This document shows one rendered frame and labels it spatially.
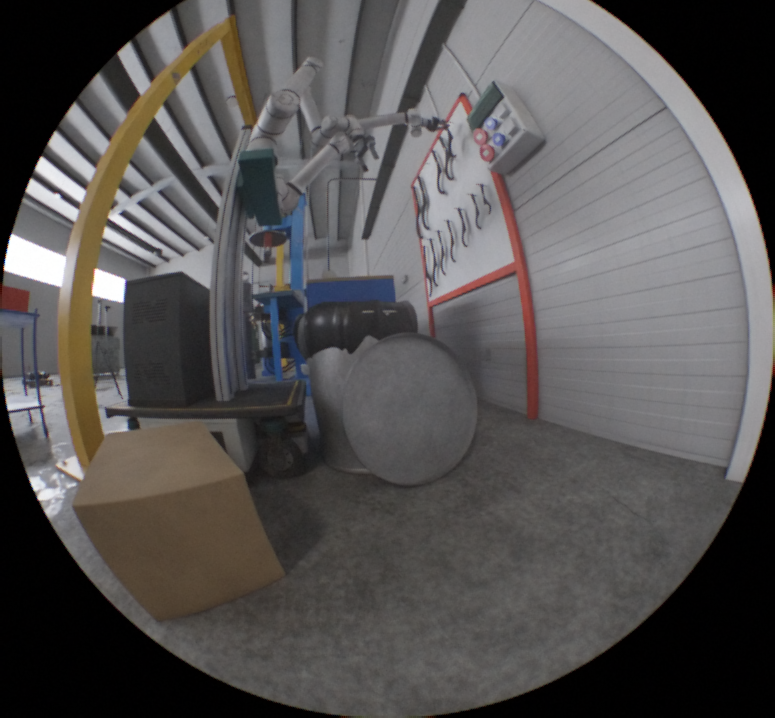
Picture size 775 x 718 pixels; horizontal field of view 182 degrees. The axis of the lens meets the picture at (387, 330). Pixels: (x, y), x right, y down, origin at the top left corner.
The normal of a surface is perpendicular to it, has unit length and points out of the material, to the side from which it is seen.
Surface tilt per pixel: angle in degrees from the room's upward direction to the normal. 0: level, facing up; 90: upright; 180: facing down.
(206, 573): 90
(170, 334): 90
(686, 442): 90
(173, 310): 90
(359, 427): 77
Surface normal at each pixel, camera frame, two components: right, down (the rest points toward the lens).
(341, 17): -0.03, 1.00
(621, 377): -0.98, 0.07
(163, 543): 0.79, -0.10
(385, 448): 0.41, -0.30
